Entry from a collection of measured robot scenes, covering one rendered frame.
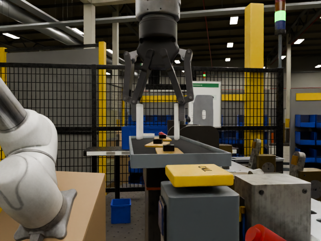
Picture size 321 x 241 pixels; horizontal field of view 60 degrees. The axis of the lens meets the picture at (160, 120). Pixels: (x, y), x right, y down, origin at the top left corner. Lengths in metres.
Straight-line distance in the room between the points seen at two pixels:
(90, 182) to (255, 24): 1.54
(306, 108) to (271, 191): 2.68
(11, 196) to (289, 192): 0.72
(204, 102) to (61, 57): 2.04
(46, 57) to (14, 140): 2.41
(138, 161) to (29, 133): 0.67
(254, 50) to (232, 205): 1.83
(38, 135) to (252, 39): 1.55
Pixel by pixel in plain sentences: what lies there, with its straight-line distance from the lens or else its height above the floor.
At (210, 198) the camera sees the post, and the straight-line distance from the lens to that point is 0.28.
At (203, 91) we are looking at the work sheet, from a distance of 1.87.
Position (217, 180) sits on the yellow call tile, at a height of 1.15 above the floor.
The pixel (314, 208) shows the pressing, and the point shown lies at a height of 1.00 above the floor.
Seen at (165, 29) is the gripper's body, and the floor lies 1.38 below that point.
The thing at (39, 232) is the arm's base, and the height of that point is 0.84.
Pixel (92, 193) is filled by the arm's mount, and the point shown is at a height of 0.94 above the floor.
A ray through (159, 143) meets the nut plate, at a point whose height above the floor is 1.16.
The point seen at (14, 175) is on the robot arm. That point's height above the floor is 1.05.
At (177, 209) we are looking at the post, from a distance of 0.27.
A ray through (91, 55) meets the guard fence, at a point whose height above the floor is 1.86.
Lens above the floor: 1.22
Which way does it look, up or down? 1 degrees down
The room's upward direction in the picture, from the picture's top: straight up
